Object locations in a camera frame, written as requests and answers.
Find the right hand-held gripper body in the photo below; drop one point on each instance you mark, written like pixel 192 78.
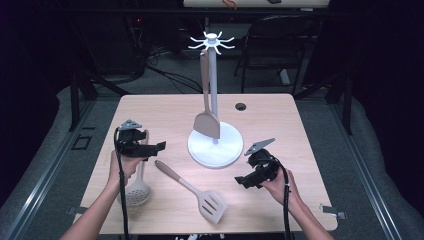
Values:
pixel 265 165

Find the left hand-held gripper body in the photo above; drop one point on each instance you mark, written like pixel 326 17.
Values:
pixel 131 143

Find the beige perforated skimmer spoon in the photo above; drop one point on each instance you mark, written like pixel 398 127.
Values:
pixel 141 173

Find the beige slotted spatula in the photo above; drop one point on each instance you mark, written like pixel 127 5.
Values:
pixel 170 171

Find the white utensil stand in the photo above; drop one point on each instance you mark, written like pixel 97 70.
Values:
pixel 215 151

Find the beige solid spatula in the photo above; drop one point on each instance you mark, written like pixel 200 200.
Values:
pixel 206 125

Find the person's right hand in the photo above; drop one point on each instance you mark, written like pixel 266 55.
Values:
pixel 278 191

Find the person's left hand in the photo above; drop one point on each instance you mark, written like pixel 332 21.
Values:
pixel 128 170

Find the black table grommet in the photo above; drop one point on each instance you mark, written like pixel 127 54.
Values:
pixel 240 106

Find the black folding chair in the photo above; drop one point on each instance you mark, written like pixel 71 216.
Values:
pixel 283 36

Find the black frame stand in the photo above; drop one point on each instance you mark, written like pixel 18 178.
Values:
pixel 347 106
pixel 75 100

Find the metal table bracket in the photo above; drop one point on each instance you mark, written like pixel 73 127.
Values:
pixel 75 210
pixel 331 210

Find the metal floor rail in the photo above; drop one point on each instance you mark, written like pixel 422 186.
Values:
pixel 43 180
pixel 365 180

